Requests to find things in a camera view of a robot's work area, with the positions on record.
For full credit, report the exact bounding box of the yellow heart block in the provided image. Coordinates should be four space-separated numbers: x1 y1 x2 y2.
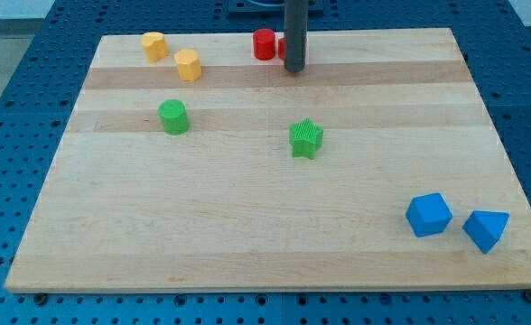
141 32 170 63

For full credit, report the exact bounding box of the green star block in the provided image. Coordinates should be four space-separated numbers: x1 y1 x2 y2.
289 118 324 160

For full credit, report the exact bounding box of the green cylinder block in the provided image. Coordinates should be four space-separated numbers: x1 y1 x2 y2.
158 99 190 135

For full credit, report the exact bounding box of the light wooden board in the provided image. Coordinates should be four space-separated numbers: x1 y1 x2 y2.
5 28 531 293

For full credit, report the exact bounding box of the red block behind rod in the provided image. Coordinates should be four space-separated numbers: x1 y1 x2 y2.
277 38 285 60

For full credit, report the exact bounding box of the yellow hexagon block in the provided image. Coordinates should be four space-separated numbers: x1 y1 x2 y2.
174 49 202 81

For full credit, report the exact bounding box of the red cylinder block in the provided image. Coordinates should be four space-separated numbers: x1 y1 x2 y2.
252 28 276 60

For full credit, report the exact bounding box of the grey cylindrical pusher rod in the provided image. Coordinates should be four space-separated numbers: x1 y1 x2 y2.
284 0 308 73

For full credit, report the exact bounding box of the blue cube block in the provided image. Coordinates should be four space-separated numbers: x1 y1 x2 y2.
405 192 453 237

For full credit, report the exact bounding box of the blue triangular prism block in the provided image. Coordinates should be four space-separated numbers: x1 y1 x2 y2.
462 210 509 254

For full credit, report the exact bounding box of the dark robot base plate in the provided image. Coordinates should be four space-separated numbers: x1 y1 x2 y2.
224 0 324 18

